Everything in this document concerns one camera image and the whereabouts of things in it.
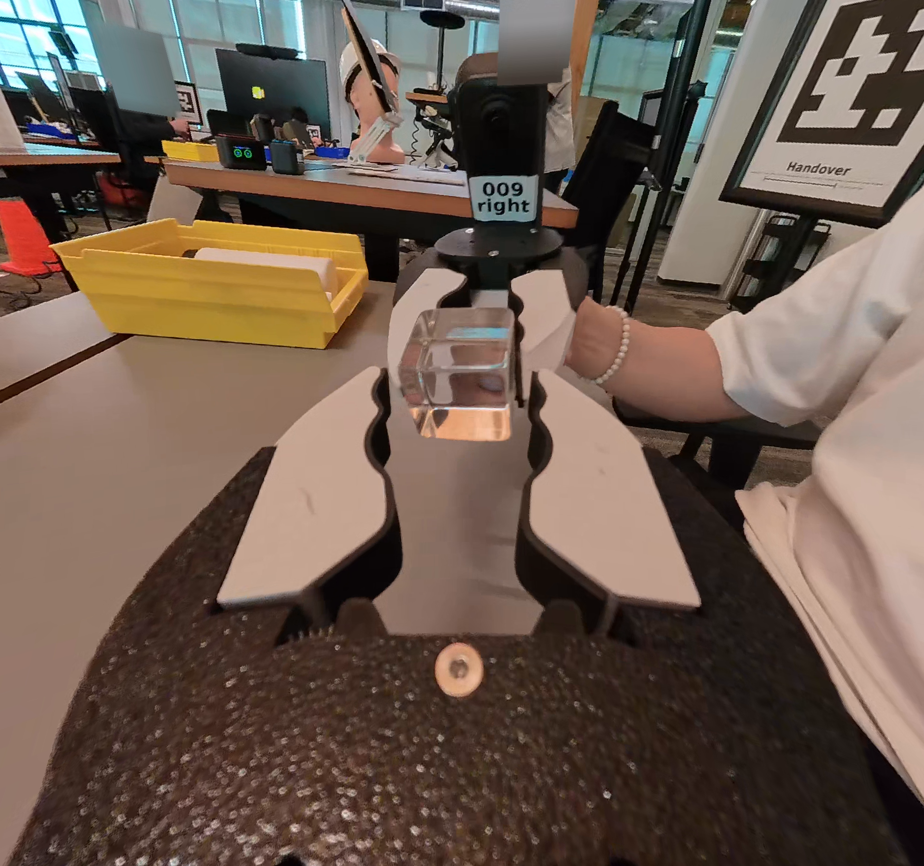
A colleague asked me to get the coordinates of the black office chair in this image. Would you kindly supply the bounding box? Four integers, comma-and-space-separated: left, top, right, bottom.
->
566, 99, 654, 298

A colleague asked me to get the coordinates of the clear acrylic cube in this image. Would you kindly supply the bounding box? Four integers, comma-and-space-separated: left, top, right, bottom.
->
398, 306, 519, 443

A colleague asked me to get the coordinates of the orange traffic cone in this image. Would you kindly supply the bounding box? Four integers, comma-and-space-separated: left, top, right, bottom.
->
0, 200, 62, 280

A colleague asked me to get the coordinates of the white cylinder with black cap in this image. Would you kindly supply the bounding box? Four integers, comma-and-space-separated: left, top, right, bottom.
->
192, 246, 342, 298

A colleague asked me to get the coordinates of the framed marker poster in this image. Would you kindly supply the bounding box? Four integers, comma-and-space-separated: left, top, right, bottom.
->
719, 0, 924, 228

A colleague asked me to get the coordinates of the yellow plastic bin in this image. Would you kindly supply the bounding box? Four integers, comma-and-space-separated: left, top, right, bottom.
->
162, 139, 222, 166
54, 217, 371, 350

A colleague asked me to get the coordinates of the grey desk with wooden edge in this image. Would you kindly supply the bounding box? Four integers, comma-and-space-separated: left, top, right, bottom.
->
165, 156, 580, 232

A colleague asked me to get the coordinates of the pearl bracelet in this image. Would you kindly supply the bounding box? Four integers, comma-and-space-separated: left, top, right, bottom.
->
594, 305, 635, 389

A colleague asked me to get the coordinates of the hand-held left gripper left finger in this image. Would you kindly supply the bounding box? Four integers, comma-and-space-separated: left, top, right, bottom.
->
217, 366, 401, 610

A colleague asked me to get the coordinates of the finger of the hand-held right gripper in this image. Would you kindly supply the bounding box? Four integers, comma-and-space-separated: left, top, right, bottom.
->
513, 272, 580, 376
393, 267, 470, 369

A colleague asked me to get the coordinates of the black television screen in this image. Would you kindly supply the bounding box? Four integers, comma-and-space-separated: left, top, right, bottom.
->
216, 47, 333, 134

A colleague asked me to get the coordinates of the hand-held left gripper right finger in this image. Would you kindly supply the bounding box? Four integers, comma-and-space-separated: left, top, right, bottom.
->
517, 369, 704, 629

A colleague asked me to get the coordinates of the person's right hand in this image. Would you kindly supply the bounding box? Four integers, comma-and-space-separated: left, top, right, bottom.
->
561, 296, 625, 382

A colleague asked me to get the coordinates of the black clock with green display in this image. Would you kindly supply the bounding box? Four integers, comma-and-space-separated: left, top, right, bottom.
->
217, 136, 270, 173

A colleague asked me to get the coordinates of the person's right forearm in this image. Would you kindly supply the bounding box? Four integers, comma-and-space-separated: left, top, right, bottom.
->
614, 321, 755, 424

